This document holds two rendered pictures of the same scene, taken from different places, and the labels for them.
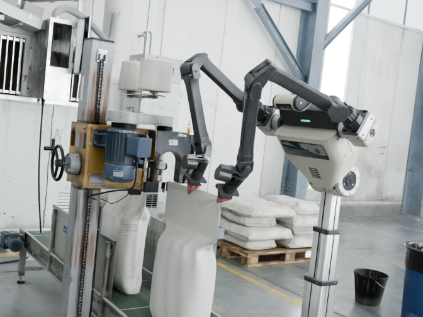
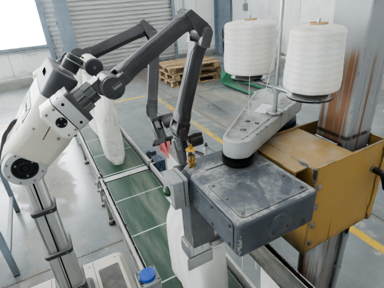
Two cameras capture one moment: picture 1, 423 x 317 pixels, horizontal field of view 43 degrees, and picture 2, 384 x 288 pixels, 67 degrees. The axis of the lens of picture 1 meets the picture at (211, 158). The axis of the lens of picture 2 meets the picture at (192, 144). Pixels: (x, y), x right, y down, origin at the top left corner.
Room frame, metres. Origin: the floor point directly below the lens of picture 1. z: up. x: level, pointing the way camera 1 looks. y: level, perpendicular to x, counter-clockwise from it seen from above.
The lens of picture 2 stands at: (3.61, 0.24, 1.77)
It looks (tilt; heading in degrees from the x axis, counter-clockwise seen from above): 27 degrees down; 188
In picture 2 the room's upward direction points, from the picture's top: 4 degrees counter-clockwise
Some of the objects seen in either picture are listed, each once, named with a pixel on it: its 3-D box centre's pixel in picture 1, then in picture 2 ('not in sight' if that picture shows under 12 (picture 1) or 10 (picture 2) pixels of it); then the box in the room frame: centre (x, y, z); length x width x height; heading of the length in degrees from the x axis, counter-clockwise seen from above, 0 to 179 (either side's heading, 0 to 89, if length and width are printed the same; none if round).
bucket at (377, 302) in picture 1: (369, 287); not in sight; (4.55, -1.48, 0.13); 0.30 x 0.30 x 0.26
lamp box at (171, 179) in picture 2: not in sight; (175, 188); (2.95, 0.09, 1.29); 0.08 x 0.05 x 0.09; 34
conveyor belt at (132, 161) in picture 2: not in sight; (100, 134); (0.56, -1.29, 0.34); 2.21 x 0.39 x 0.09; 34
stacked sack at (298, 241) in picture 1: (299, 239); not in sight; (5.97, -1.09, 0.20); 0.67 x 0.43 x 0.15; 124
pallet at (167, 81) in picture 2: not in sight; (189, 76); (-3.10, -0.63, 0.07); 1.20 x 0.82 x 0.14; 122
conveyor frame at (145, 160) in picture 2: not in sight; (100, 133); (0.58, -1.28, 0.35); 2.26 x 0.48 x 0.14; 34
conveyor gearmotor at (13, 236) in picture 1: (14, 240); not in sight; (4.03, 1.44, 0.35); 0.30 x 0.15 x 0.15; 34
